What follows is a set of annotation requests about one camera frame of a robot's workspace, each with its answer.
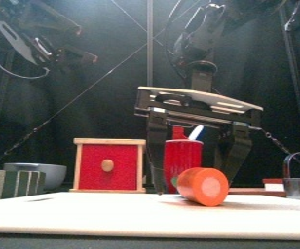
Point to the red wooden drawer box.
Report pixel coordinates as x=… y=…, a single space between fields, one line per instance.
x=107 y=165

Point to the vertical metal frame pole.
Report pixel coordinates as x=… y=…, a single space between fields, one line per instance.
x=149 y=42

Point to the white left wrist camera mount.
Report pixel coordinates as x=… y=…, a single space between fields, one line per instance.
x=14 y=35

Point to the red cup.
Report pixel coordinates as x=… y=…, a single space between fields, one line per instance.
x=182 y=159

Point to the white cutting board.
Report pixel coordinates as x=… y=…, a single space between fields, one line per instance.
x=147 y=217

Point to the red white flat box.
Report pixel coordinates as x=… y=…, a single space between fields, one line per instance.
x=274 y=185

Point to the slanted metal frame pole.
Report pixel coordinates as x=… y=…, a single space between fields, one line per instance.
x=293 y=64

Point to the grey bowl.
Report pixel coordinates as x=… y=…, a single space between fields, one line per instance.
x=48 y=173

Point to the white blue knife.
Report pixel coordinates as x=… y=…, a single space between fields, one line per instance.
x=195 y=133

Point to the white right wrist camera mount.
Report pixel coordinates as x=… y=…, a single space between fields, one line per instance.
x=209 y=96

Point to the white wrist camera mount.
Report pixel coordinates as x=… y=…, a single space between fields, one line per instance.
x=14 y=35
x=209 y=96

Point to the orange toy cylinder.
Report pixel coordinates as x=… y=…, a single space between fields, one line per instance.
x=205 y=186

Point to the green striped block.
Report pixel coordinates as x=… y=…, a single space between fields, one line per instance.
x=24 y=183

